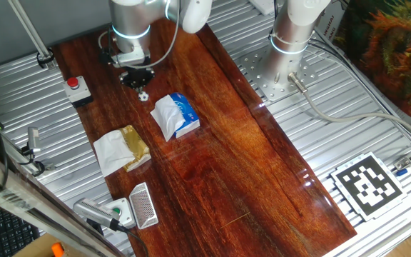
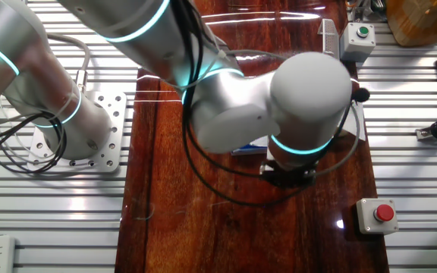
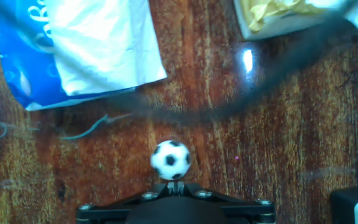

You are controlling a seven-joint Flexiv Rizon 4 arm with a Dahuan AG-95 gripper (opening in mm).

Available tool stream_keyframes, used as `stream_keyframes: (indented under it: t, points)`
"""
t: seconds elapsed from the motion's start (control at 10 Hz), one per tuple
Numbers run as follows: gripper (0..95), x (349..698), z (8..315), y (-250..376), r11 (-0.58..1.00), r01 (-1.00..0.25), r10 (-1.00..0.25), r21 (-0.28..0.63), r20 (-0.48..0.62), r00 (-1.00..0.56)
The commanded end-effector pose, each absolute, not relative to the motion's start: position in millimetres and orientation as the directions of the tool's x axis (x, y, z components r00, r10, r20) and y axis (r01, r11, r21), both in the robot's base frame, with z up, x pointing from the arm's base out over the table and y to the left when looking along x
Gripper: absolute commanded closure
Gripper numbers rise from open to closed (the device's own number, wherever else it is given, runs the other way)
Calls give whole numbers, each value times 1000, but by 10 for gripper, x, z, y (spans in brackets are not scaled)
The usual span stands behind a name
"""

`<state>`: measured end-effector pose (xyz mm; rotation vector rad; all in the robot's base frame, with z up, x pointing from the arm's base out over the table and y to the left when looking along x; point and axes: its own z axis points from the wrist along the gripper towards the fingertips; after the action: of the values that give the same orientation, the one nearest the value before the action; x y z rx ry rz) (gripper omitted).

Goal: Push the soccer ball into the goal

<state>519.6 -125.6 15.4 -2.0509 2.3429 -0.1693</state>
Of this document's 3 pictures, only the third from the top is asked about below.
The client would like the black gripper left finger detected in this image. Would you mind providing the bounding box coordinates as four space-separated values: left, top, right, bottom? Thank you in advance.
76 182 177 224

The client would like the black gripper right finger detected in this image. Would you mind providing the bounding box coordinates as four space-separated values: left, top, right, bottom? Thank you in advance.
175 182 276 224

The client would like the small black white soccer ball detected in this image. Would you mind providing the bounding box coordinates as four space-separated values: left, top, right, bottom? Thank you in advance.
150 139 192 181

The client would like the grey box with red button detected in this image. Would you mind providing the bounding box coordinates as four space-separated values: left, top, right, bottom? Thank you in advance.
329 185 358 224

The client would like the blue tissue pack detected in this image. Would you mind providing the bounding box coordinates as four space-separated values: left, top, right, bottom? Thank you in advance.
0 0 168 112

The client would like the gold tissue pack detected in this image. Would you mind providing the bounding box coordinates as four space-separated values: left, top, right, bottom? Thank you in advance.
233 0 358 41

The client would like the black cable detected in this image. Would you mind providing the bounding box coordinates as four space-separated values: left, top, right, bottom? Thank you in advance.
107 0 358 125

